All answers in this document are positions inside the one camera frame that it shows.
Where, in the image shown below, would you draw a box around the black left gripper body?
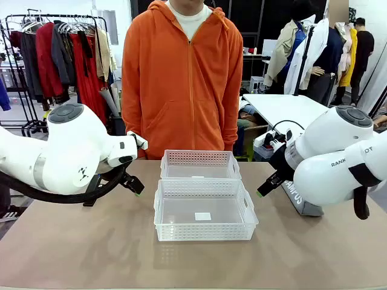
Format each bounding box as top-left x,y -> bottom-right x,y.
90,163 -> 126,190

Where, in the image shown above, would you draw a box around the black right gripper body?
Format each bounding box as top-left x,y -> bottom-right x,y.
268,144 -> 296,184

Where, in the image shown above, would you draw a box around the grey Campus pouch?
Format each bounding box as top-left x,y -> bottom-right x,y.
281,178 -> 325,218

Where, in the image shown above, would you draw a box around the person's right forearm orange sleeve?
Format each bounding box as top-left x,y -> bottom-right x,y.
120,90 -> 143,140

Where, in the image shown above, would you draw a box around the person's left forearm orange sleeve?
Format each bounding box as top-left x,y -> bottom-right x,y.
222,90 -> 244,155

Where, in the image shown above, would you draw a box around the clear storage box red contents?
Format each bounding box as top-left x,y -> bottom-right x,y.
253,132 -> 278,163

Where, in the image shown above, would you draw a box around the black bin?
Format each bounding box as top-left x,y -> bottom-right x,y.
109,116 -> 127,136

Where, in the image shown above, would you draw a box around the white work table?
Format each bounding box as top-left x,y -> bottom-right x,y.
242,93 -> 331,131

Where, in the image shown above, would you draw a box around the small white perforated plastic basket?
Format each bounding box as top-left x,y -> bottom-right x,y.
160,149 -> 242,181

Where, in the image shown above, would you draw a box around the grey paper rolls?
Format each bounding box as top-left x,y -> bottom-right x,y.
99,83 -> 122,118

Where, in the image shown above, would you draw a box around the large white perforated plastic basket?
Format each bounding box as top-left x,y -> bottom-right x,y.
153,178 -> 259,242

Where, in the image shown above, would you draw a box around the long red dress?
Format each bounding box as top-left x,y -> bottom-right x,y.
70,31 -> 107,121

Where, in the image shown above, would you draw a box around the beige coat on mannequin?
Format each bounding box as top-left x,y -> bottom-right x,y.
262,18 -> 308,94

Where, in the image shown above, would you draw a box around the black light stand pole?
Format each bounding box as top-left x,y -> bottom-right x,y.
293,25 -> 316,97

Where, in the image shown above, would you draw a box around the orange zip hoodie torso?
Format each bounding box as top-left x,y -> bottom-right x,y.
120,0 -> 244,160

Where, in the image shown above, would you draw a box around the bystander leg dark trousers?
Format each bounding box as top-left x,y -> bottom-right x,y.
0,180 -> 13,210

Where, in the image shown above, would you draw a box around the black white-striped sneaker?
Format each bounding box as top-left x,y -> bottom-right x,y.
0,205 -> 22,223

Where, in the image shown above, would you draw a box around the beige garment on hanger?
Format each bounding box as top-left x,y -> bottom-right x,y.
95,28 -> 118,83

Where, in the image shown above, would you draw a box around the white coat on mannequin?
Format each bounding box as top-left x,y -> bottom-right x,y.
284,18 -> 331,96

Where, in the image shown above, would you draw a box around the black metal clothes rack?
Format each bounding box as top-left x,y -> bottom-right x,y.
0,13 -> 109,137

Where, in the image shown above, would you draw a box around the yellow garment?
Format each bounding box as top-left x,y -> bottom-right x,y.
338,27 -> 359,88

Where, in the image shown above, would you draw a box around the red jacket on hanger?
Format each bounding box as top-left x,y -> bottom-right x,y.
35,22 -> 66,99

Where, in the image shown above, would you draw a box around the blue garment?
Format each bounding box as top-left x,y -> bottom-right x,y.
0,77 -> 11,112

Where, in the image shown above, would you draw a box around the dark grey jacket on hanger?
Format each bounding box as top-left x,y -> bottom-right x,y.
51,22 -> 76,87

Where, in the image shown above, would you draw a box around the bystander in black shirt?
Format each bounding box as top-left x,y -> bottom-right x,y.
350,17 -> 376,106

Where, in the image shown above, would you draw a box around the white undershirt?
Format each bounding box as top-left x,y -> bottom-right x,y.
167,0 -> 214,42

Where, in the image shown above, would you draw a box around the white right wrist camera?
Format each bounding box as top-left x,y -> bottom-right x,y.
270,128 -> 294,149

